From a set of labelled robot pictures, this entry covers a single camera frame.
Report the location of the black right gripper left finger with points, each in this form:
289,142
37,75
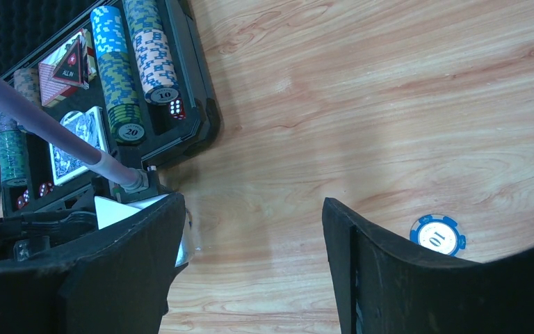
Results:
114,280

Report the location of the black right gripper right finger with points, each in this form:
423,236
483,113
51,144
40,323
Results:
384,283

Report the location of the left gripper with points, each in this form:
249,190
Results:
69,217

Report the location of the blue white chip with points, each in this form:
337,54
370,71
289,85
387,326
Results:
439,233

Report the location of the blue playing card deck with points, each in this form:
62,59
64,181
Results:
65,164

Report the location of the teal poker chip stack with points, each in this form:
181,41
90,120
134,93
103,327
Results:
13,159

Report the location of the red playing card deck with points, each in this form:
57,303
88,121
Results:
53,92

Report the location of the red triangular card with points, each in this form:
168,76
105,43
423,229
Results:
72,67

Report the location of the clear pink dealer button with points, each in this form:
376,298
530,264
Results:
79,123

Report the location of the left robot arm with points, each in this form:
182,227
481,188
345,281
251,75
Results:
42,244

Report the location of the black poker set case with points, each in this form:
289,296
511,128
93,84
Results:
30,30

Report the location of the red single die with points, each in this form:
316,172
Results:
45,188

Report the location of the blue yellow poker chip stack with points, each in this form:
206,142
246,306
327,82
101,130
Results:
117,79

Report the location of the red die pair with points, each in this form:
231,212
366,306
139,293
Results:
23,200

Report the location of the red die by chips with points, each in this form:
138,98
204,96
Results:
176,109

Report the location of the pink white poker chip stack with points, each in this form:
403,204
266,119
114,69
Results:
155,66

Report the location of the purple poker chip stack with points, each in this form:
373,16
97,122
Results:
7,123

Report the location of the light blue poker chip stack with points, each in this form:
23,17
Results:
108,31

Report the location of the dark green poker chip stack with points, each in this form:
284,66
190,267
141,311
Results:
142,15

